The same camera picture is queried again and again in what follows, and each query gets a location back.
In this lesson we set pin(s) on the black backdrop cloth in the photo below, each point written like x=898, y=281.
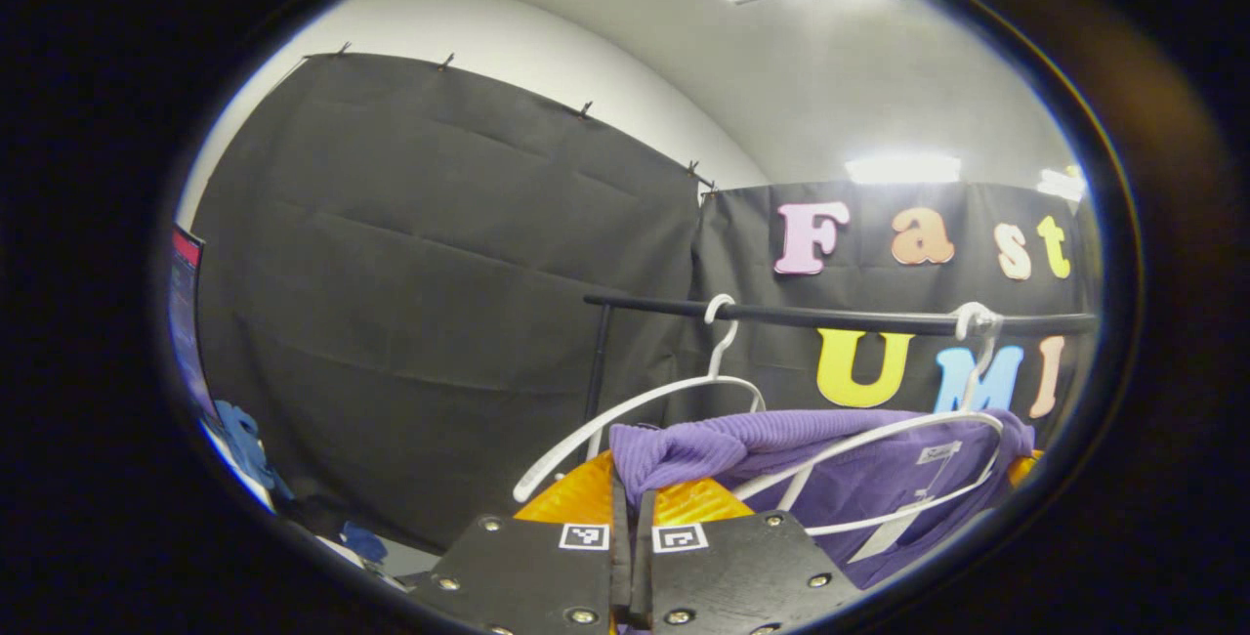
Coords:
x=439, y=303

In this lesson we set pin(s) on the purple knit cardigan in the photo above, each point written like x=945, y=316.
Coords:
x=879, y=479

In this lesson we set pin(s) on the small ceiling light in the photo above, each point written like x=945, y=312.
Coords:
x=1062, y=184

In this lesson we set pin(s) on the white plastic hanger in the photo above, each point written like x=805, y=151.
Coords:
x=720, y=352
x=977, y=320

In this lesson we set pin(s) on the blue cloth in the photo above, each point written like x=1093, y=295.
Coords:
x=363, y=542
x=244, y=440

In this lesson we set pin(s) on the black metal clothes rack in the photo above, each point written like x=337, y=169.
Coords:
x=830, y=316

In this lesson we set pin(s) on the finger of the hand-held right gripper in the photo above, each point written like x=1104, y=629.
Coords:
x=1025, y=469

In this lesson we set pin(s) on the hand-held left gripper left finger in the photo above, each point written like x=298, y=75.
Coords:
x=618, y=576

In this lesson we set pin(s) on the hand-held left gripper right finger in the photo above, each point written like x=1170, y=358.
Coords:
x=645, y=576

